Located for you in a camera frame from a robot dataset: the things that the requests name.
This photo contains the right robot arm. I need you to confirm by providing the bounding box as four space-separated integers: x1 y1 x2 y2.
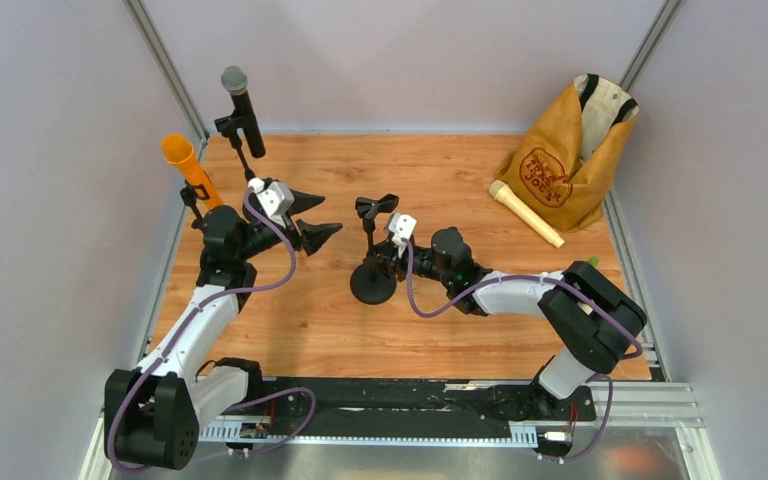
350 227 648 418

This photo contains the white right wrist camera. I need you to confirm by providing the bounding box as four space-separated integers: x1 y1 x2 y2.
387 212 417 243

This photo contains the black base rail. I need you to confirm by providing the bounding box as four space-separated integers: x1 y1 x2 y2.
200 377 599 455

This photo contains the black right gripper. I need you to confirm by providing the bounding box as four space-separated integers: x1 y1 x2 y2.
364 235 454 285

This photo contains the cream microphone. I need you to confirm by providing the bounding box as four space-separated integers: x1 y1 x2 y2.
488 180 565 248

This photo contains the brown paper bag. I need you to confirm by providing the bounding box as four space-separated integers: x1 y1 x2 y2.
494 73 640 233

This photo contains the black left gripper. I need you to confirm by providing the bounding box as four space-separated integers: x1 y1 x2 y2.
236 188 341 262

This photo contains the orange microphone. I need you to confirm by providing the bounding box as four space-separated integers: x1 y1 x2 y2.
161 133 224 209

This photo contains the black microphone stand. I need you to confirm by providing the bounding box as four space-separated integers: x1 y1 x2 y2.
214 116 256 182
179 182 210 230
350 194 399 305

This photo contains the black grey-headed microphone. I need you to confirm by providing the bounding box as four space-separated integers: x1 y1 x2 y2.
221 66 266 158

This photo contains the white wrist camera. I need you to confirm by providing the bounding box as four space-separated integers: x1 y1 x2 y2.
387 212 417 243
247 177 295 228

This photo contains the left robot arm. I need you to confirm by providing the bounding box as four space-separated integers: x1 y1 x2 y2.
104 179 342 473

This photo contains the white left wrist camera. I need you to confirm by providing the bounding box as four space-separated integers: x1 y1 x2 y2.
247 177 295 228

